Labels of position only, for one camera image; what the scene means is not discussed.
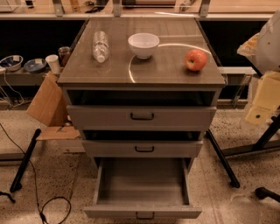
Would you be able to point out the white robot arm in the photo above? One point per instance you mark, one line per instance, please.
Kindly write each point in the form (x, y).
(263, 49)

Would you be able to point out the grey top drawer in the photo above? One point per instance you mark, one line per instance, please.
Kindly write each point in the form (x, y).
(141, 117)

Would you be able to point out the brown glass jar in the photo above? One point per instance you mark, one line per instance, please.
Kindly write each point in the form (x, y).
(64, 54)

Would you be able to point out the grey drawer cabinet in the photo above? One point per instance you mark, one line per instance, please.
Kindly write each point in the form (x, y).
(125, 80)

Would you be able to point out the black stand leg right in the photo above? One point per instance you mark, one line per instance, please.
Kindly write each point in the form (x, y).
(233, 179)

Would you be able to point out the blue bowl right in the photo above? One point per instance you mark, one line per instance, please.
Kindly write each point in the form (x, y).
(35, 66)

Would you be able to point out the clear plastic water bottle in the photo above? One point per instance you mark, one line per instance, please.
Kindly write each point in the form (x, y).
(100, 46)

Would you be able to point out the grey drawer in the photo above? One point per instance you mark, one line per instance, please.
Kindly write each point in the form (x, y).
(142, 188)
(142, 149)
(141, 117)

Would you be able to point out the black stand leg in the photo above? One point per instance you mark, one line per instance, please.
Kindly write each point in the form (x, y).
(16, 184)
(233, 179)

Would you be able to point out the blue bowl left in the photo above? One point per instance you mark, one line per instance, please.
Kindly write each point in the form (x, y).
(12, 63)

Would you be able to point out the grey middle drawer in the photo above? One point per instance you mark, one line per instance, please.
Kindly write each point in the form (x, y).
(142, 149)

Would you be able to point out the black stand leg left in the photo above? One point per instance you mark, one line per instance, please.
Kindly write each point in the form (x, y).
(16, 184)

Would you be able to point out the brown cardboard box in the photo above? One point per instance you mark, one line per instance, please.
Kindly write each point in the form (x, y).
(49, 108)

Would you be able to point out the white bowl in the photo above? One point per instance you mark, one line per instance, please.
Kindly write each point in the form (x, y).
(143, 45)

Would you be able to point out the red apple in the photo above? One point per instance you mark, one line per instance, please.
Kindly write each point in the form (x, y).
(195, 60)

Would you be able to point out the white paper cup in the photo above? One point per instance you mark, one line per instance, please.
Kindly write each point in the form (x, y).
(53, 62)

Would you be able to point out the grey bottom drawer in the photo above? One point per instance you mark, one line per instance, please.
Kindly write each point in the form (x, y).
(142, 188)

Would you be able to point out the blue bowl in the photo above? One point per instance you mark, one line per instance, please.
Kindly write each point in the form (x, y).
(35, 66)
(12, 63)

